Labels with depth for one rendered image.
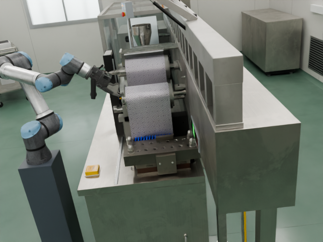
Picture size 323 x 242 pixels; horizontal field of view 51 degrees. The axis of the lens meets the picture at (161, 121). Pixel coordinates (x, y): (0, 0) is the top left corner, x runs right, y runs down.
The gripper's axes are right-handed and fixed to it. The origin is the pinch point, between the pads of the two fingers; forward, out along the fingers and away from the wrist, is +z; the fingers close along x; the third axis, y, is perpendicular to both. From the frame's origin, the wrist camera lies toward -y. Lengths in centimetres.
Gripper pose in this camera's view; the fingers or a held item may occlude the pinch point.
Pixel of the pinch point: (118, 95)
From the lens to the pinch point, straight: 188.6
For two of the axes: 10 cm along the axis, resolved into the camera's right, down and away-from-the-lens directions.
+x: -0.5, -4.1, 9.1
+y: 5.6, -7.7, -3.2
